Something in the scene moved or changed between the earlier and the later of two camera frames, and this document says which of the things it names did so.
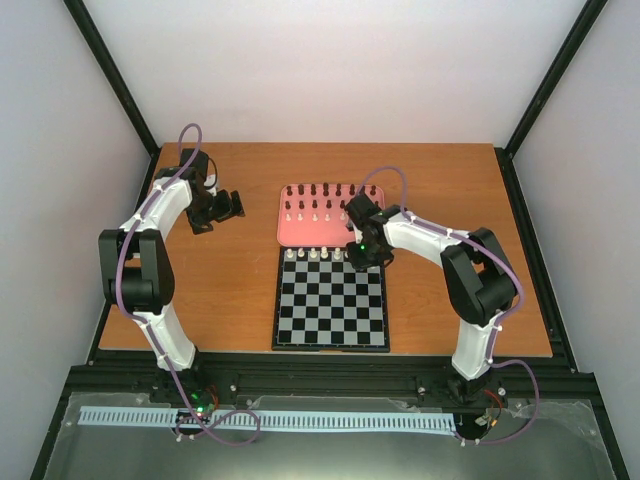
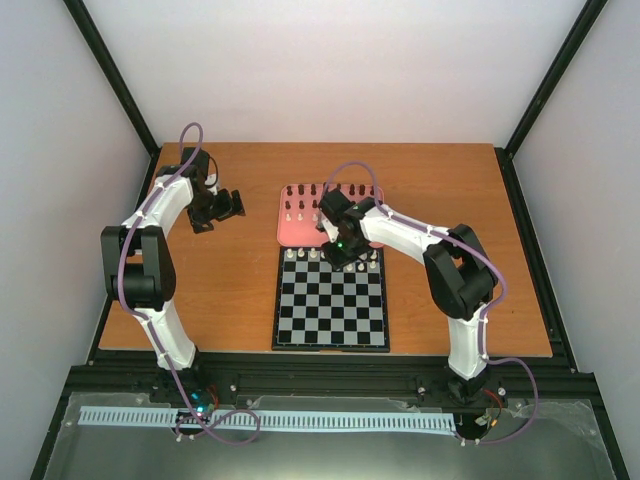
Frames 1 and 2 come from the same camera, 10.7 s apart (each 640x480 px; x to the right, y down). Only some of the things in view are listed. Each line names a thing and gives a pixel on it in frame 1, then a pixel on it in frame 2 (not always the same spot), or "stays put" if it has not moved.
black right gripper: (360, 264) -> (337, 262)
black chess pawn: (315, 205) stays put
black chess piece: (326, 191) stays put
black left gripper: (227, 212) stays put
